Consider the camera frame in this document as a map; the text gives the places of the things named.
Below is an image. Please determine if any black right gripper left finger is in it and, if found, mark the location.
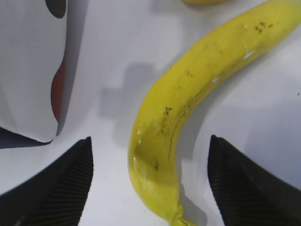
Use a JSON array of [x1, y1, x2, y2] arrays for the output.
[[0, 137, 94, 226]]

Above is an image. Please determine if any yellow banana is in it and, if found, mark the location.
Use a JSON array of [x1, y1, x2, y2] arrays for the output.
[[127, 0, 301, 226]]

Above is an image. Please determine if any yellow pear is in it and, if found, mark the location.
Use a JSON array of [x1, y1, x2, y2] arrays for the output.
[[183, 0, 225, 4]]

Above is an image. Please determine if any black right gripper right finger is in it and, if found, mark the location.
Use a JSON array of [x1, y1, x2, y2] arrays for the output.
[[207, 135, 301, 226]]

